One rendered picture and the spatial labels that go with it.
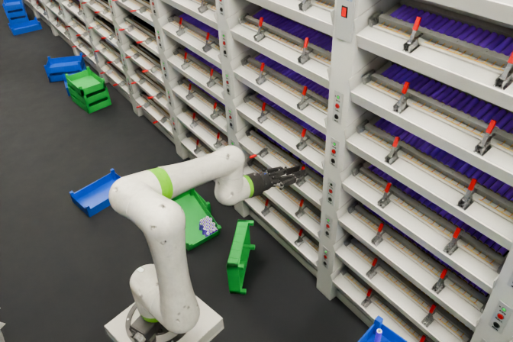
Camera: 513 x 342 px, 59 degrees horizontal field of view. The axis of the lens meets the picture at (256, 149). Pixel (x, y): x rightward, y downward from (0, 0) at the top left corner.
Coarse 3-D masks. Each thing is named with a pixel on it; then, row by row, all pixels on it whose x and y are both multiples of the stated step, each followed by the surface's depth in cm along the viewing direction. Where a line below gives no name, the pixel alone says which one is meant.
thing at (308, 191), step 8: (248, 128) 229; (256, 128) 231; (240, 136) 228; (240, 144) 229; (248, 144) 225; (256, 144) 223; (264, 144) 222; (248, 152) 226; (256, 152) 220; (264, 160) 215; (272, 160) 213; (304, 184) 199; (320, 184) 196; (304, 192) 196; (312, 192) 195; (320, 192) 194; (312, 200) 193; (320, 200) 186; (320, 208) 192
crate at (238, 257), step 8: (240, 224) 229; (248, 224) 230; (240, 232) 224; (248, 232) 236; (240, 240) 220; (248, 240) 240; (232, 248) 216; (240, 248) 216; (248, 248) 241; (232, 256) 212; (240, 256) 237; (248, 256) 237; (232, 264) 209; (240, 264) 208; (232, 272) 210; (240, 272) 229; (232, 280) 214; (240, 280) 225; (232, 288) 217; (240, 288) 221
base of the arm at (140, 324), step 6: (138, 318) 165; (132, 324) 163; (138, 324) 163; (144, 324) 163; (150, 324) 163; (156, 324) 165; (132, 330) 164; (138, 330) 162; (144, 330) 161; (150, 330) 162; (156, 330) 165; (162, 330) 166; (132, 336) 163; (138, 336) 161; (144, 336) 161; (150, 336) 163
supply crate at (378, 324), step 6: (378, 318) 144; (378, 324) 144; (372, 330) 146; (384, 330) 146; (390, 330) 143; (366, 336) 144; (372, 336) 147; (384, 336) 147; (390, 336) 145; (396, 336) 142
